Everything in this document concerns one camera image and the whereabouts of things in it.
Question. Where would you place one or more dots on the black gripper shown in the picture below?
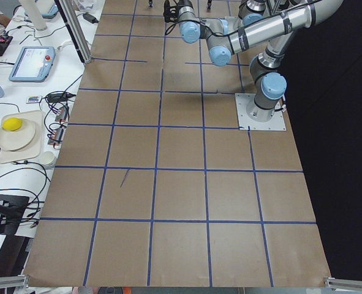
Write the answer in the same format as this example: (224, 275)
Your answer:
(169, 10)

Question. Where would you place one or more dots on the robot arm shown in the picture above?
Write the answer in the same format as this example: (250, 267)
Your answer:
(272, 23)
(251, 11)

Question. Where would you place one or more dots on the black power adapter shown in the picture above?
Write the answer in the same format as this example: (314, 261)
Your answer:
(90, 18)

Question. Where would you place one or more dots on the white cylinder tube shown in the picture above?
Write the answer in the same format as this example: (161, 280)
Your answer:
(34, 14)

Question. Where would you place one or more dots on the blue teach pendant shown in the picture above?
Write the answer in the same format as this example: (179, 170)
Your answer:
(33, 64)

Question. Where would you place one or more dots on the white paper cup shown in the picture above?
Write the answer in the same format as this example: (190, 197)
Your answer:
(47, 159)

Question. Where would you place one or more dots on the yellow lemon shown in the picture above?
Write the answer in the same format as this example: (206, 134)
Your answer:
(12, 124)

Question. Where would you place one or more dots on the beige tray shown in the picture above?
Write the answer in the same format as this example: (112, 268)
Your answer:
(34, 148)

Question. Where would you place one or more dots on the beige plate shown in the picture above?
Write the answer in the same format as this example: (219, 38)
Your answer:
(18, 139)

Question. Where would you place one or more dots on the black device on bench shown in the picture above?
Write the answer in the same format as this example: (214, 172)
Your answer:
(12, 209)

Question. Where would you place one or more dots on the aluminium frame post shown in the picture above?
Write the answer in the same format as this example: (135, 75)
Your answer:
(70, 19)

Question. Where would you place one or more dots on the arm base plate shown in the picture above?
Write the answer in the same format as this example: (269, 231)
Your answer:
(250, 117)

